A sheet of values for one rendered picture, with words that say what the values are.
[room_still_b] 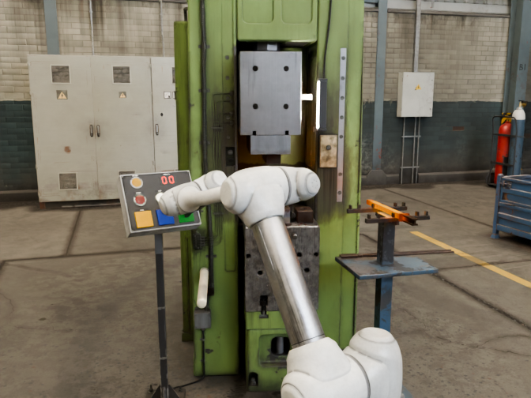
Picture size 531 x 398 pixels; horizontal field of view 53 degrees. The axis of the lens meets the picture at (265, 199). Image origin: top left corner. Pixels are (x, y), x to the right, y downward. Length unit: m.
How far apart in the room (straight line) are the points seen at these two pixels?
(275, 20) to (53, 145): 5.48
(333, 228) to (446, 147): 7.44
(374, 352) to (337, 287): 1.45
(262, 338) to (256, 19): 1.64
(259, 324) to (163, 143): 5.32
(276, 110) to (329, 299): 1.10
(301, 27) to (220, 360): 1.85
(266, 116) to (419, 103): 7.18
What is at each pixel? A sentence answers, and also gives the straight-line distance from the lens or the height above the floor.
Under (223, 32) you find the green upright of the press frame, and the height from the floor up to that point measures 1.86.
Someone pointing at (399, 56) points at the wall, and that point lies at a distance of 9.65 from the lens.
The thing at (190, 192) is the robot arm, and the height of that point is 1.19.
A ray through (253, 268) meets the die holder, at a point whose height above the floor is 0.70.
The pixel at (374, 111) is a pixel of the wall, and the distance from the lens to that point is 9.43.
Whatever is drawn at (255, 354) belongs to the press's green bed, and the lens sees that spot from 2.88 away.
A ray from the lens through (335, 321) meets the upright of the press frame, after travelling 3.08.
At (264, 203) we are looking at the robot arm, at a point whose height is 1.25.
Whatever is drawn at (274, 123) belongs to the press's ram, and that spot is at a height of 1.42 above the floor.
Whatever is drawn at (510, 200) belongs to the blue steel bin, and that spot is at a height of 0.45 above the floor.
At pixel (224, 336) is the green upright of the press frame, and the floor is 0.24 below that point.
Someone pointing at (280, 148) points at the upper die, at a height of 1.30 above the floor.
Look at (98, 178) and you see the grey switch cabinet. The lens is 7.83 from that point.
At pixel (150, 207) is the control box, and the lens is 2.48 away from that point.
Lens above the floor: 1.56
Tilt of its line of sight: 11 degrees down
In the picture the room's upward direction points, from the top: straight up
